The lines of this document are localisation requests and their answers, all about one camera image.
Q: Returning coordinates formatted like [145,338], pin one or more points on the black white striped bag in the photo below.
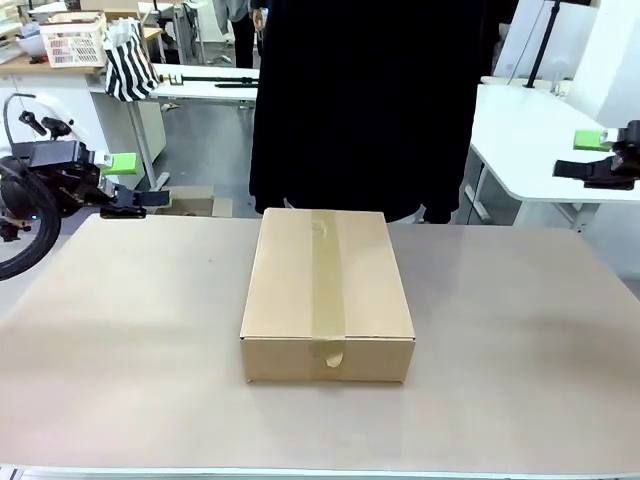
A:
[127,70]

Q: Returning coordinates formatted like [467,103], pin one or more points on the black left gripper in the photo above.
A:
[55,155]

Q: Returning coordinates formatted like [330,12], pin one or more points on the white rounded table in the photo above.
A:
[525,150]

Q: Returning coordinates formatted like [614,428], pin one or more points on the black stand pole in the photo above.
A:
[542,47]

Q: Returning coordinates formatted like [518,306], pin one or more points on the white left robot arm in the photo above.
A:
[55,107]

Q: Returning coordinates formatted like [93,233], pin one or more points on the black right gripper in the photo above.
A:
[631,145]

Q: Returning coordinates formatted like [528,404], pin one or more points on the large white foam board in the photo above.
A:
[615,60]

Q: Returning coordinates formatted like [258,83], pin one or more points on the white table with metal legs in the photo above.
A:
[200,91]

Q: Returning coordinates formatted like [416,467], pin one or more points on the brown packing tape strip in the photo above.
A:
[327,275]

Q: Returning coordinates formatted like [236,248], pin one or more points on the black folded tripod pole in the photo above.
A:
[220,79]

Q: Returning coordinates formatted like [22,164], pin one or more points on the white plastic crate basket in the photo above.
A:
[75,45]

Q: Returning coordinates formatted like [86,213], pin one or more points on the person in grey top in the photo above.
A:
[242,45]

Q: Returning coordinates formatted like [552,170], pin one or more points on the flat cardboard on floor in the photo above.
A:
[200,205]

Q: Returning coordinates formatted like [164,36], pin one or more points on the person in black coat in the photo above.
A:
[360,100]

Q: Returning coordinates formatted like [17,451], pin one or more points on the white board panel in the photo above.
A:
[520,45]

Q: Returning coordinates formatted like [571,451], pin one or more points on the white cabinet with wooden top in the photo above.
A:
[30,75]

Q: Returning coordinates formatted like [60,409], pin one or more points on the brown cardboard box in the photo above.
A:
[280,280]

